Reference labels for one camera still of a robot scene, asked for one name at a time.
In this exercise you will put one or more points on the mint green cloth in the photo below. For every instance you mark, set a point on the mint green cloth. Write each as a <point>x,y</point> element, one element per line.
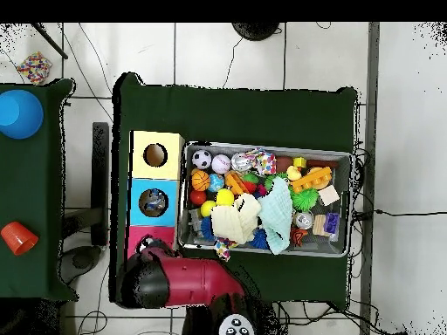
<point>277,209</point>

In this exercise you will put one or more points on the large yellow ball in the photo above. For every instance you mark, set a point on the large yellow ball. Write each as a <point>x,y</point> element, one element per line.
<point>225,197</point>

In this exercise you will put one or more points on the blue bowl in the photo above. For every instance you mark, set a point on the blue bowl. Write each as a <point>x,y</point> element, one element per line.
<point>19,114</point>

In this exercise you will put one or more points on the orange toy brick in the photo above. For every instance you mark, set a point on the orange toy brick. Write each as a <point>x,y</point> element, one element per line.
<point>310,179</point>

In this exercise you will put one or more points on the black round stand base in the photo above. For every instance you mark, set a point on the black round stand base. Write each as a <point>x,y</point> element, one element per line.
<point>255,29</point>

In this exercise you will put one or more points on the small baseball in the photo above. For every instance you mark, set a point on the small baseball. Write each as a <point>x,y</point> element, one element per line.
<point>221,164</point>

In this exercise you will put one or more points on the green covered side table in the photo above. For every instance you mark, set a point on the green covered side table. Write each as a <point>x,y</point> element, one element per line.
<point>28,174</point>

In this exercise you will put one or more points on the colourful patterned cloth pouch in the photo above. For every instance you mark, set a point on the colourful patterned cloth pouch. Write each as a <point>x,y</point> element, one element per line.
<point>264,162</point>

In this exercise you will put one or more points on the small soccer ball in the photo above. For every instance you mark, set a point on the small soccer ball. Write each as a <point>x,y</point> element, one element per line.
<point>202,159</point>

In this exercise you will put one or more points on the red cup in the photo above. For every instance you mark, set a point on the red cup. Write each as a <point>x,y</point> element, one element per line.
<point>19,238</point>

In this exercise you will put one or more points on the small yellow ball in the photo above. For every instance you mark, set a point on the small yellow ball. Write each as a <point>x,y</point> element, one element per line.
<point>207,209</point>

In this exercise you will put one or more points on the cream waffle cloth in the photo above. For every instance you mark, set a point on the cream waffle cloth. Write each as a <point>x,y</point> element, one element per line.
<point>234,220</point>

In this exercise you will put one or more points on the wooden box with three holes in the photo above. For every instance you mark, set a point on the wooden box with three holes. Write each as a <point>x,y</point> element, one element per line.
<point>136,209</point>

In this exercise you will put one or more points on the shallow clear mesh bin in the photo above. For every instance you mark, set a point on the shallow clear mesh bin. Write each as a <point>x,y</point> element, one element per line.
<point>342,209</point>

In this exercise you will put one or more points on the clear plastic packet blue label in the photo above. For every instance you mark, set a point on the clear plastic packet blue label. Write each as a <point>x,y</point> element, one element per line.
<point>149,206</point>

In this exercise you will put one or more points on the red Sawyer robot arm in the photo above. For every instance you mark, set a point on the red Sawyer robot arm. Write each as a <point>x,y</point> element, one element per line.
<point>188,283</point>

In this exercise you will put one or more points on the small orange basketball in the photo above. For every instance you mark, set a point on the small orange basketball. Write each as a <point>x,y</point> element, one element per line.
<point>200,180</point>

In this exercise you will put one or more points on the green spiky toy with eyes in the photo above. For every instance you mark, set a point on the green spiky toy with eyes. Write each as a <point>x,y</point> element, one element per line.
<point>304,199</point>

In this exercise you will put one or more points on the globe print ball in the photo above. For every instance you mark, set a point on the globe print ball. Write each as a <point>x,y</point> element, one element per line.
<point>216,183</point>

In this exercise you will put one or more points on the dark green table cloth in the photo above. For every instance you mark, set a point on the dark green table cloth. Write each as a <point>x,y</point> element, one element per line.
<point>237,112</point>

